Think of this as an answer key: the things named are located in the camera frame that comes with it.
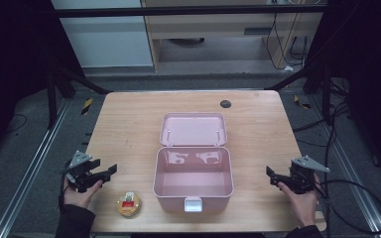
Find thin black floor cable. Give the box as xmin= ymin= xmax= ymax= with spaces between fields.
xmin=3 ymin=113 xmax=29 ymax=135

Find aluminium floor rail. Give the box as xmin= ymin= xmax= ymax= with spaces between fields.
xmin=0 ymin=98 xmax=72 ymax=238
xmin=309 ymin=94 xmax=381 ymax=238

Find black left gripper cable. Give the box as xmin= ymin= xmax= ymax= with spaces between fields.
xmin=58 ymin=160 xmax=73 ymax=212

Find black curtain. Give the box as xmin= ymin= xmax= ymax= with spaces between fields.
xmin=0 ymin=0 xmax=84 ymax=163
xmin=306 ymin=0 xmax=381 ymax=184

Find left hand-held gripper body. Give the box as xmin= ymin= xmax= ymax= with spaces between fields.
xmin=63 ymin=150 xmax=112 ymax=193

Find black horizontal frame bar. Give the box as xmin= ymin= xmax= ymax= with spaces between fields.
xmin=53 ymin=4 xmax=329 ymax=19

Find yellow black tape strip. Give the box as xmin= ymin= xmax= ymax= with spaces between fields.
xmin=80 ymin=96 xmax=94 ymax=116
xmin=293 ymin=94 xmax=313 ymax=111

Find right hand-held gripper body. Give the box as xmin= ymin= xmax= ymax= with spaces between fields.
xmin=279 ymin=155 xmax=331 ymax=195

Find pink plastic storage box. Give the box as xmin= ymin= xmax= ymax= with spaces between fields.
xmin=152 ymin=112 xmax=235 ymax=213

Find black floor cables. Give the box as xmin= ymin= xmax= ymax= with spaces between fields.
xmin=292 ymin=77 xmax=353 ymax=148

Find round yellow tin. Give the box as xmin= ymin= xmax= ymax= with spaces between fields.
xmin=116 ymin=190 xmax=143 ymax=218

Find black hanging cables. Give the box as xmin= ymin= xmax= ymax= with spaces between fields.
xmin=265 ymin=12 xmax=313 ymax=71

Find light wooden desk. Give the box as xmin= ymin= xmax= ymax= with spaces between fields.
xmin=140 ymin=0 xmax=325 ymax=72

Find person's left hand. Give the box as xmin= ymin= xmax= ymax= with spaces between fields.
xmin=63 ymin=177 xmax=104 ymax=210

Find person's right hand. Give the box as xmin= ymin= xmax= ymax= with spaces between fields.
xmin=277 ymin=173 xmax=321 ymax=229

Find black metal stand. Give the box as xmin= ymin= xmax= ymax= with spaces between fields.
xmin=45 ymin=63 xmax=112 ymax=131
xmin=265 ymin=60 xmax=333 ymax=127

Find white cabinet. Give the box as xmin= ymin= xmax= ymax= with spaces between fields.
xmin=50 ymin=0 xmax=155 ymax=69

